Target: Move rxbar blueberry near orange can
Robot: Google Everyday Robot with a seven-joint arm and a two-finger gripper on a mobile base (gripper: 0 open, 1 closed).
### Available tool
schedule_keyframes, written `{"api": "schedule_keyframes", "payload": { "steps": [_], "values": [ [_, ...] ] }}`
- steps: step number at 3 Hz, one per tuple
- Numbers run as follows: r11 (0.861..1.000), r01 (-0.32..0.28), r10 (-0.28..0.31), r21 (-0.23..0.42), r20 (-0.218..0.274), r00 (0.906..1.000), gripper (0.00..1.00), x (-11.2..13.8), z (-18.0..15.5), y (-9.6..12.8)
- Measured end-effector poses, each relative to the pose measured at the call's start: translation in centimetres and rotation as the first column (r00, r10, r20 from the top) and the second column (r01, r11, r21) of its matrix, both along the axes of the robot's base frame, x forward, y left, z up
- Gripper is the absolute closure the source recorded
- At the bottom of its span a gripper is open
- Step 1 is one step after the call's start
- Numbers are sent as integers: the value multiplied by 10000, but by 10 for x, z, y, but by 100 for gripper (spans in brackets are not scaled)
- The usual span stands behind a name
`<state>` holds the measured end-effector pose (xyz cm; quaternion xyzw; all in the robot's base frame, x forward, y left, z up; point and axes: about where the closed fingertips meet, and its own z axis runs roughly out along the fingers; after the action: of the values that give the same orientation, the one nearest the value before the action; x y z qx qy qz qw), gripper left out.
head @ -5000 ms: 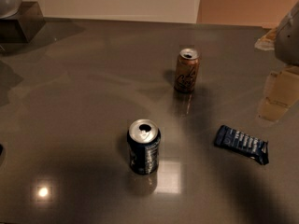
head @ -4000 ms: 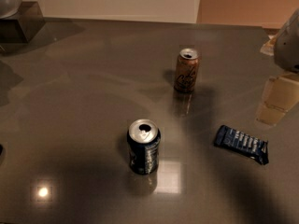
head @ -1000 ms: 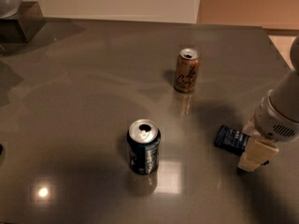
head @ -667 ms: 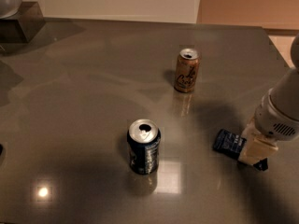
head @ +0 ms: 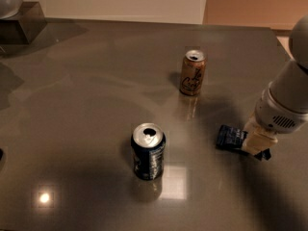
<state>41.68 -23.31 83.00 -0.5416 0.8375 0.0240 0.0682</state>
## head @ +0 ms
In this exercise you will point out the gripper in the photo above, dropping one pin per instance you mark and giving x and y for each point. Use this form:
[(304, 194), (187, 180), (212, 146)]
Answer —
[(276, 115)]

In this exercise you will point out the blue rxbar wrapper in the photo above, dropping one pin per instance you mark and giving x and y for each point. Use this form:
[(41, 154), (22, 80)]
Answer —
[(232, 139)]

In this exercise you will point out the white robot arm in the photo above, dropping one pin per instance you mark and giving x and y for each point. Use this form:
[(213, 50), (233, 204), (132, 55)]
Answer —
[(283, 105)]

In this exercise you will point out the orange soda can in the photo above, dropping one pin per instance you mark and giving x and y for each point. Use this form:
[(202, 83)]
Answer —
[(193, 70)]

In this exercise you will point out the dark blue soda can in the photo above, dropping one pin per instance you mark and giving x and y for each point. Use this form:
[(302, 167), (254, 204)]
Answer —
[(148, 142)]

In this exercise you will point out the dark square stand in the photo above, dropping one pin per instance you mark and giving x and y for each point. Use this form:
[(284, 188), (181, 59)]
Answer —
[(23, 27)]

